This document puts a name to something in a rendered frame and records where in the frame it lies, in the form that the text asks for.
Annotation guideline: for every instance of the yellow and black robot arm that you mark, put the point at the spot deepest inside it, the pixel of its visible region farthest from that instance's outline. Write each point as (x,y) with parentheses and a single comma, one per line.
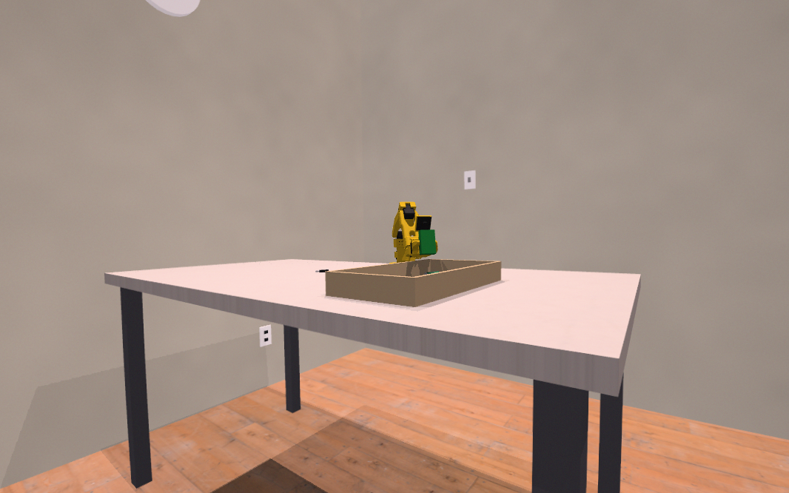
(405,219)

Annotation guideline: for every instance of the green box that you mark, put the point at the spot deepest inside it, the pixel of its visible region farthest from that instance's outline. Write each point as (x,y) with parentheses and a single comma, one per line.
(427,242)

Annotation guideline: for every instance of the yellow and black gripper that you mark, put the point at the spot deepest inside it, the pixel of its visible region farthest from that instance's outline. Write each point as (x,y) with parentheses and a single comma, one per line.
(422,222)

